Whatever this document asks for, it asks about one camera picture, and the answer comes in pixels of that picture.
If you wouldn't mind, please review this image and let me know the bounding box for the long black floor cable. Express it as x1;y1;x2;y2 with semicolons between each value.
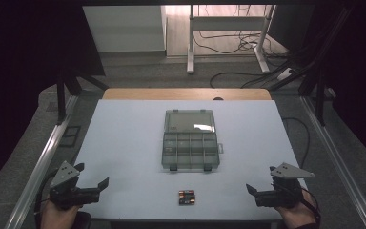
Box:
209;60;299;90

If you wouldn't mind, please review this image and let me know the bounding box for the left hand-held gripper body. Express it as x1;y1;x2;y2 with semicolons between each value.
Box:
49;160;101;211

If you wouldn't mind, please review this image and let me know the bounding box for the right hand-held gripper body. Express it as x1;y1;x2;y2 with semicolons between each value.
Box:
254;161;316;210

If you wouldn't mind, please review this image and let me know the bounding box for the hand-held gripper cable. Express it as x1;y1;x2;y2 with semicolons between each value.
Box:
300;186;322;227
33;170;60;229

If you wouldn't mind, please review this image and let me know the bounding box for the white metal desk frame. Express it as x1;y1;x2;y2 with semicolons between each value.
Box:
186;4;276;75

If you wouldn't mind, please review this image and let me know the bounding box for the white power strip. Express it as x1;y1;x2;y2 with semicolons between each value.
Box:
276;67;295;81

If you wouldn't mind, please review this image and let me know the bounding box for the aluminium rail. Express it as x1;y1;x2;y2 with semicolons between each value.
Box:
3;94;80;229
299;94;366;229

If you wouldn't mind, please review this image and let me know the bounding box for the transparent grey compartment box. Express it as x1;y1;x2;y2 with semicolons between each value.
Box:
160;109;225;173

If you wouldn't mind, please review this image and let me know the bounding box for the left hand-held gripper cable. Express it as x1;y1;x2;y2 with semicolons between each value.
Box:
33;170;60;229

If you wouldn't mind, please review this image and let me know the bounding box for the tangle of black floor cables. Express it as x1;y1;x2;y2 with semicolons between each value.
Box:
193;4;290;60

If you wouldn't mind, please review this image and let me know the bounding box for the white cabinet panel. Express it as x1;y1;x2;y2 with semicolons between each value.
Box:
82;5;168;53

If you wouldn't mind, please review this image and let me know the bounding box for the dark floor socket plate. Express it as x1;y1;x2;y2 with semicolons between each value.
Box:
58;125;82;148

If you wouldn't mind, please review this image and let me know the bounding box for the black metal stand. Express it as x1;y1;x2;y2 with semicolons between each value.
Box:
55;68;110;126
268;6;354;127

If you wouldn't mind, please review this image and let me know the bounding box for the wooden table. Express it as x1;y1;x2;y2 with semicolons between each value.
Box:
102;87;273;101

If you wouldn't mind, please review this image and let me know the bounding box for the thin black cable loop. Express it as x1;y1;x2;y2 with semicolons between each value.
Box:
281;116;311;170

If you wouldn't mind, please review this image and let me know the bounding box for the person's right hand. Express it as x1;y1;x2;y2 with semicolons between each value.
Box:
274;190;319;229

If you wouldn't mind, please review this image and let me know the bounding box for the person's left hand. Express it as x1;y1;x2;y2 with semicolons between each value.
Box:
40;201;82;229

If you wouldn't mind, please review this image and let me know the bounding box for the right hand-held gripper cable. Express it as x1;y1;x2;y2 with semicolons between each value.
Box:
300;186;322;227

